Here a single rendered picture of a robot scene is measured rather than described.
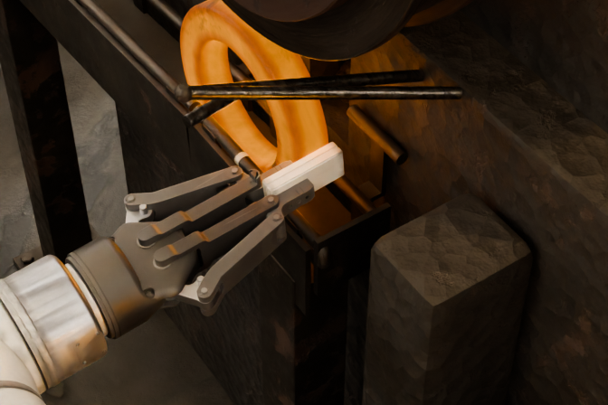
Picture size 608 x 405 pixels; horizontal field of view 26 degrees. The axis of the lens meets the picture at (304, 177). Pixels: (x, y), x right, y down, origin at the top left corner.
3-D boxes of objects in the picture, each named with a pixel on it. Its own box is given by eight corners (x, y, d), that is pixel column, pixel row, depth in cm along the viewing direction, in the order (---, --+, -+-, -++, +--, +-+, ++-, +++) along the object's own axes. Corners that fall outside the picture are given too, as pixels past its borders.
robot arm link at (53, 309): (59, 411, 100) (127, 371, 102) (31, 344, 93) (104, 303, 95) (7, 331, 105) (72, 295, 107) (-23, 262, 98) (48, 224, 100)
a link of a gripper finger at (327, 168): (266, 185, 105) (271, 191, 105) (337, 145, 107) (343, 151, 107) (270, 209, 107) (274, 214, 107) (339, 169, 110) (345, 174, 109)
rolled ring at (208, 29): (279, 46, 101) (314, 30, 102) (160, -24, 114) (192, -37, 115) (313, 237, 111) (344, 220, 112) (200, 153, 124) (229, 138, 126)
